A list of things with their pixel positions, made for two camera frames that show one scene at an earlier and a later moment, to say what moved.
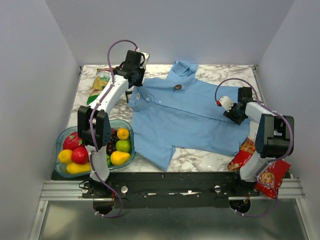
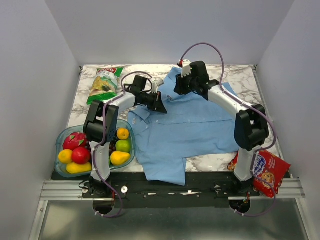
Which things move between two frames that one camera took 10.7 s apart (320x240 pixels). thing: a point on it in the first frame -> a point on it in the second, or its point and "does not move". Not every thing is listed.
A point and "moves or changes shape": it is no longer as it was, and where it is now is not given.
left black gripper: x=138 y=83 -> x=157 y=104
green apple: x=123 y=145 does not move
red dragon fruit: x=72 y=141 does not move
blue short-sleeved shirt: x=173 y=111 moves or changes shape
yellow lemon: x=65 y=156 does not move
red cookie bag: x=270 y=177 does not move
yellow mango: x=74 y=168 does not move
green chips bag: x=102 y=77 does not move
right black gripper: x=229 y=115 -> x=179 y=88
